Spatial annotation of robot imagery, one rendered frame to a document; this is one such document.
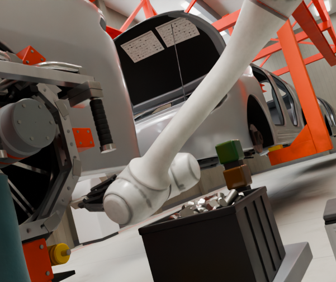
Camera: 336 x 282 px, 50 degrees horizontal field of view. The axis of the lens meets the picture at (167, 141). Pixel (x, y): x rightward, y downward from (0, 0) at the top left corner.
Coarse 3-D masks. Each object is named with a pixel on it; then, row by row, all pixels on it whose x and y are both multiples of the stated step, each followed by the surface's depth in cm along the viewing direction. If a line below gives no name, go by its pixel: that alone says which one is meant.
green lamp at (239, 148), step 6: (222, 144) 67; (228, 144) 67; (234, 144) 66; (240, 144) 69; (216, 150) 68; (222, 150) 67; (228, 150) 67; (234, 150) 66; (240, 150) 68; (222, 156) 67; (228, 156) 67; (234, 156) 66; (240, 156) 67; (222, 162) 68; (228, 162) 67
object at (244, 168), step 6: (234, 168) 66; (240, 168) 66; (246, 168) 68; (228, 174) 67; (234, 174) 66; (240, 174) 66; (246, 174) 67; (228, 180) 67; (234, 180) 66; (240, 180) 66; (246, 180) 66; (228, 186) 67; (234, 186) 66; (240, 186) 66
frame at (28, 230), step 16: (32, 96) 115; (48, 96) 115; (64, 112) 118; (64, 128) 117; (64, 144) 116; (64, 160) 120; (64, 176) 115; (80, 176) 116; (64, 192) 109; (48, 208) 107; (64, 208) 107; (32, 224) 96; (48, 224) 100
